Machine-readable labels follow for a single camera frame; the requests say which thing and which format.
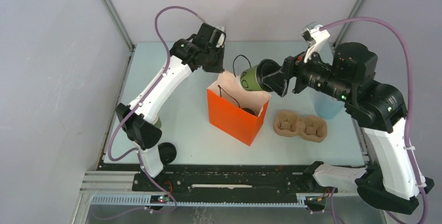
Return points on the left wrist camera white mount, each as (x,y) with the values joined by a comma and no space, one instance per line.
(221,40)

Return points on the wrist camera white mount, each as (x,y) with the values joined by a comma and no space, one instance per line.
(221,40)
(315,38)

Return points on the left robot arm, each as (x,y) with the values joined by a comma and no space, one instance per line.
(140,120)

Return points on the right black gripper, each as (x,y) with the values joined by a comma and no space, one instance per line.
(278,82)

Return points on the blue cup of stirrers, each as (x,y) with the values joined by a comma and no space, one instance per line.
(326,107)

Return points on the orange paper bag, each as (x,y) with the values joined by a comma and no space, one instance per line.
(226,98)

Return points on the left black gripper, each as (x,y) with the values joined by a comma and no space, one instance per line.
(219,67)

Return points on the green paper coffee cup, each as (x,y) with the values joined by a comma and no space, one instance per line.
(250,79)

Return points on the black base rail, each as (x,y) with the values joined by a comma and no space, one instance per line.
(233,184)

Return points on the stack of paper cups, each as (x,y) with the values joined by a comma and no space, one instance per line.
(157,122)

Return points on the stack of black lids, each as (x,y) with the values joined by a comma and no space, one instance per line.
(167,153)

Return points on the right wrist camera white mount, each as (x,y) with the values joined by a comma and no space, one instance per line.
(315,38)

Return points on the black coffee cup lid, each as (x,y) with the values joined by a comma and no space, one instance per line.
(264,71)

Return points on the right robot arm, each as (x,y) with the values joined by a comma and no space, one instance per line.
(378,108)

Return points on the brown pulp cup carrier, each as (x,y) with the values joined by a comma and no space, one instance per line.
(310,128)

